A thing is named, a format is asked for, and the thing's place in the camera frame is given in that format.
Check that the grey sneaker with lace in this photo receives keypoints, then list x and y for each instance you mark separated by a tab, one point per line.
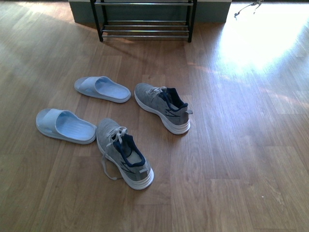
117	146

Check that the light blue slide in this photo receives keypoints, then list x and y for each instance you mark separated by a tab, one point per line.
65	125
102	87

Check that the black metal shoe rack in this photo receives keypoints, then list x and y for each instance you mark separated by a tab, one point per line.
144	19

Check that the metal chair base leg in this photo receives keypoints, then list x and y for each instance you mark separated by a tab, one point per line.
255	4

